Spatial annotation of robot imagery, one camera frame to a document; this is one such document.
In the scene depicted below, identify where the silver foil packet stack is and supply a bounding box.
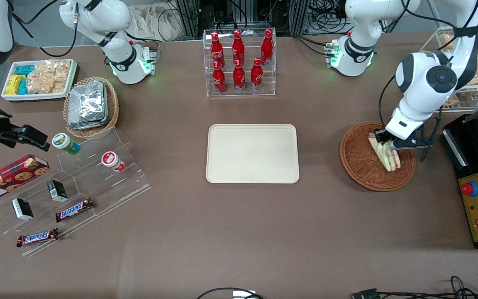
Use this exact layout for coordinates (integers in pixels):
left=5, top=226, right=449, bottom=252
left=67, top=81, right=110, bottom=130

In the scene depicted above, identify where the white rectangular snack tray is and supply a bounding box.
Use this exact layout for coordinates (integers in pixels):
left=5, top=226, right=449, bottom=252
left=1, top=59, right=78, bottom=103

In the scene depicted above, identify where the red cola bottle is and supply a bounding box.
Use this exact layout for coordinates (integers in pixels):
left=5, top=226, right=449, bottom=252
left=212, top=61, right=227, bottom=93
left=233, top=59, right=246, bottom=93
left=261, top=29, right=274, bottom=66
left=210, top=32, right=225, bottom=69
left=251, top=57, right=263, bottom=91
left=232, top=30, right=245, bottom=67

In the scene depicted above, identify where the oval wicker basket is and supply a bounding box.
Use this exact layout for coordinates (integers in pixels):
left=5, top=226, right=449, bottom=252
left=63, top=76, right=120, bottom=139

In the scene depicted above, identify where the yellow snack packet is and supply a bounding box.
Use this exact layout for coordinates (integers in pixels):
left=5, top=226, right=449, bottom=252
left=5, top=75, right=25, bottom=96

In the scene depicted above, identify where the beige cloth bag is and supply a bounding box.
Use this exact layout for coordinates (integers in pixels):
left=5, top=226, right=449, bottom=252
left=128, top=3, right=188, bottom=42

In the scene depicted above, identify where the red lidded cup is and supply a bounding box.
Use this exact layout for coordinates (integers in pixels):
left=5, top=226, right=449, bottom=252
left=101, top=151, right=125, bottom=172

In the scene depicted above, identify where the beige plastic tray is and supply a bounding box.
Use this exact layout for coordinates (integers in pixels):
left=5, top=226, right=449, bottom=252
left=206, top=124, right=300, bottom=184

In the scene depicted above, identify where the clear acrylic bottle rack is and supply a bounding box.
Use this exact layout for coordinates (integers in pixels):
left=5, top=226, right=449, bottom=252
left=203, top=28, right=277, bottom=98

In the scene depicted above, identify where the aluminium equipment frame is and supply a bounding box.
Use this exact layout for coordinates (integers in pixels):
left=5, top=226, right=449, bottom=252
left=175, top=0, right=311, bottom=36

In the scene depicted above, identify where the brown wicker basket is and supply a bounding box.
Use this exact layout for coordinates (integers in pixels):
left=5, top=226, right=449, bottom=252
left=340, top=121, right=417, bottom=192

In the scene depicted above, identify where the triangular sandwich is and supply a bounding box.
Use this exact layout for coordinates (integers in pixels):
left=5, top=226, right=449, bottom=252
left=368, top=132, right=401, bottom=172

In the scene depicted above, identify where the Snickers chocolate bar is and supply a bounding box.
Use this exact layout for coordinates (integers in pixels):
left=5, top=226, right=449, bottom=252
left=16, top=228, right=59, bottom=248
left=55, top=198, right=94, bottom=223

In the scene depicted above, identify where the black looped cable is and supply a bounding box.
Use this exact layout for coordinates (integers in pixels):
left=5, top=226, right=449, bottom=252
left=197, top=287, right=264, bottom=299

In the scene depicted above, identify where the black tangled cable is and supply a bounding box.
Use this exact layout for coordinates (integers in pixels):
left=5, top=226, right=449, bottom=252
left=378, top=276, right=478, bottom=299

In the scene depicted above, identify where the green lidded cup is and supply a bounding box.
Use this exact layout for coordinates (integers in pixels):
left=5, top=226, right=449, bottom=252
left=52, top=133, right=81, bottom=155

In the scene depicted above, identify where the red tartan cookie box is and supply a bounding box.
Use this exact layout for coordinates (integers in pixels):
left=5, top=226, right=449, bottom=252
left=0, top=154, right=50, bottom=205

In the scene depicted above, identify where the black appliance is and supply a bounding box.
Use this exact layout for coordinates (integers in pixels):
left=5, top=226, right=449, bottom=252
left=441, top=114, right=478, bottom=250

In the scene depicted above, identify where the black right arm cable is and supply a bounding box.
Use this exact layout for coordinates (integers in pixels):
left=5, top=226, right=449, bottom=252
left=12, top=0, right=78, bottom=58

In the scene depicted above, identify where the clear acrylic stepped display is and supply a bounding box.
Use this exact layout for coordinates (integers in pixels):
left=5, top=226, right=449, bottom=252
left=0, top=127, right=152, bottom=257

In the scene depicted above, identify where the black cable plug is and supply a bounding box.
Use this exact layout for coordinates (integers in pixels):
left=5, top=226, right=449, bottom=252
left=350, top=288, right=381, bottom=299

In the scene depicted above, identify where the clear bag of crackers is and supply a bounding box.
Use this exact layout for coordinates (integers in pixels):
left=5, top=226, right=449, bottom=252
left=27, top=59, right=71, bottom=94

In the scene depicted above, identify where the small black box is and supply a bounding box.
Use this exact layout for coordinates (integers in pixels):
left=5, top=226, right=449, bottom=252
left=12, top=198, right=34, bottom=221
left=47, top=179, right=68, bottom=203

